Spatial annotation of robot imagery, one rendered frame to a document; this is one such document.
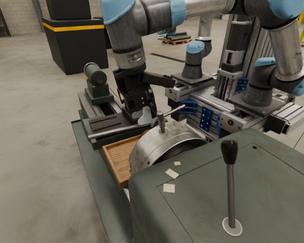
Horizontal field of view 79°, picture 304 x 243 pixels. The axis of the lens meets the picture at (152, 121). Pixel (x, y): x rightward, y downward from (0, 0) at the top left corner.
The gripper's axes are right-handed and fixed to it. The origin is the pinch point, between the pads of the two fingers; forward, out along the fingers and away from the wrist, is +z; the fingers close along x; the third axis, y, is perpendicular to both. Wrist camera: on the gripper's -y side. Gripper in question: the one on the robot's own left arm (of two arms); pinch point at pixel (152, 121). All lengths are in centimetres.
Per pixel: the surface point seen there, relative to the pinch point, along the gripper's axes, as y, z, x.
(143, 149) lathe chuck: 5.7, 9.3, 0.5
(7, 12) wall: 169, -20, -1414
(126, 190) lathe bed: 16.4, 40.2, -10.3
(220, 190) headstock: -1.8, 4.1, 28.5
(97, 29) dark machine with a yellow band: -97, 45, -487
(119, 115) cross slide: -1, 33, -61
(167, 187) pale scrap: 8.3, 2.1, 22.1
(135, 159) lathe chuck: 9.2, 12.7, 0.1
